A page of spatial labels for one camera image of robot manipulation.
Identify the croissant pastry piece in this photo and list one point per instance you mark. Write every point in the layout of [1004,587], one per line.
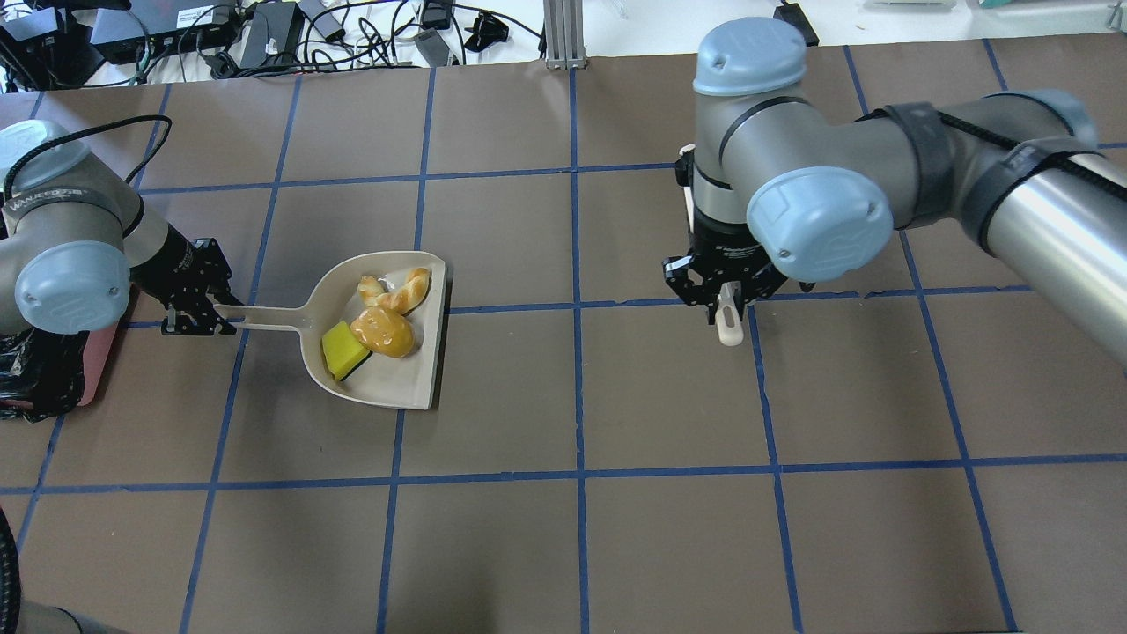
[402,299]

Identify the beige hand brush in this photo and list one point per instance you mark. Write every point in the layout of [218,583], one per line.
[728,320]

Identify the brown potato bread roll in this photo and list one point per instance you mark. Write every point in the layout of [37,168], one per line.
[384,332]

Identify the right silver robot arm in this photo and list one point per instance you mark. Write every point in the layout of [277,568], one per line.
[775,193]

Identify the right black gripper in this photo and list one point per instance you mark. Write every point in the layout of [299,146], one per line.
[720,248]

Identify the black power adapter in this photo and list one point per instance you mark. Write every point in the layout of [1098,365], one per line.
[794,15]

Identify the yellow green sponge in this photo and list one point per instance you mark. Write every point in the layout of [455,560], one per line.
[342,352]

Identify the aluminium frame post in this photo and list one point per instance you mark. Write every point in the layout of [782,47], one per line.
[564,46]

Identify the black-lined pink trash bin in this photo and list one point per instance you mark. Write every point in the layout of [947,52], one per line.
[46,375]

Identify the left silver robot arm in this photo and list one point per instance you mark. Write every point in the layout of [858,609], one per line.
[78,237]

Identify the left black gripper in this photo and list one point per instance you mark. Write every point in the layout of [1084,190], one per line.
[174,262]

